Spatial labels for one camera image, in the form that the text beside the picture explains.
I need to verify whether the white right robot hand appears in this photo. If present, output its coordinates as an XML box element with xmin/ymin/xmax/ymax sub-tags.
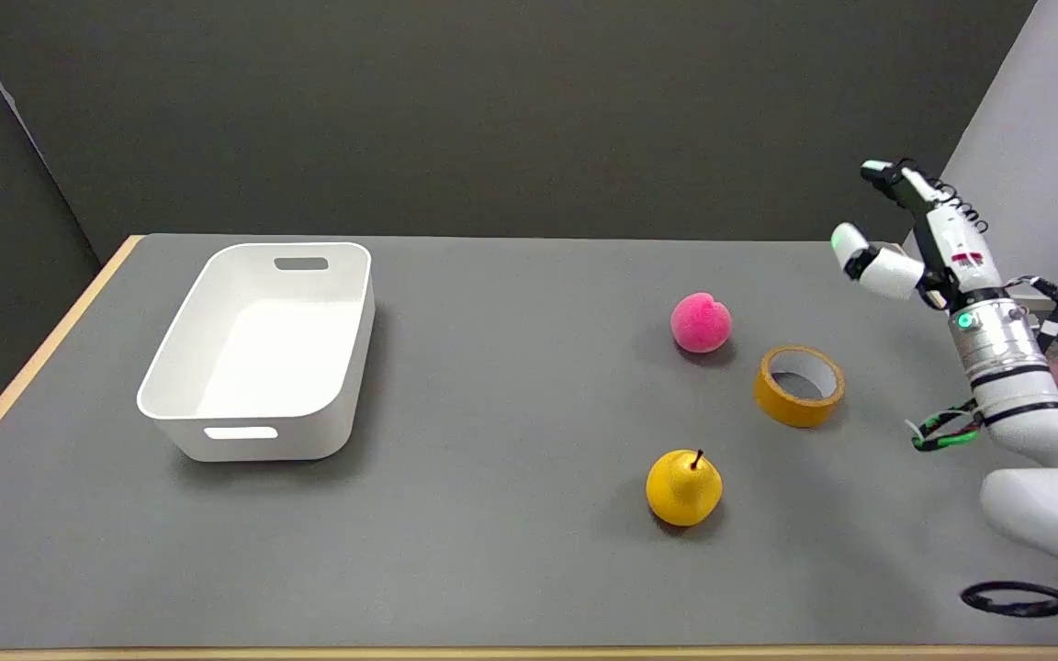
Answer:
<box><xmin>830</xmin><ymin>159</ymin><xmax>1004</xmax><ymax>313</ymax></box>

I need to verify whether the yellow tape roll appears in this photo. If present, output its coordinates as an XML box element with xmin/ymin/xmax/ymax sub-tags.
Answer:
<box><xmin>753</xmin><ymin>345</ymin><xmax>846</xmax><ymax>429</ymax></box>

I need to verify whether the pink fuzzy peach toy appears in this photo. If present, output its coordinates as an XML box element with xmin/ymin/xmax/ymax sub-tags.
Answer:
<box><xmin>670</xmin><ymin>293</ymin><xmax>733</xmax><ymax>354</ymax></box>

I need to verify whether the yellow pear toy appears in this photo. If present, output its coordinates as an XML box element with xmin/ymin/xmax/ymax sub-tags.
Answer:
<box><xmin>646</xmin><ymin>448</ymin><xmax>724</xmax><ymax>528</ymax></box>

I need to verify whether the white plastic bin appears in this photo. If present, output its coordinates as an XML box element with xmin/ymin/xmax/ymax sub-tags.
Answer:
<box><xmin>136</xmin><ymin>241</ymin><xmax>376</xmax><ymax>463</ymax></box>

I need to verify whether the green black braided cable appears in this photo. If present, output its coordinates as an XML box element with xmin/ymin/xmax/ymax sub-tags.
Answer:
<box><xmin>911</xmin><ymin>390</ymin><xmax>1058</xmax><ymax>453</ymax></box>

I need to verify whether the black cable loop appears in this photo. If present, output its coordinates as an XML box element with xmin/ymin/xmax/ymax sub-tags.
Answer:
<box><xmin>961</xmin><ymin>577</ymin><xmax>1058</xmax><ymax>620</ymax></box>

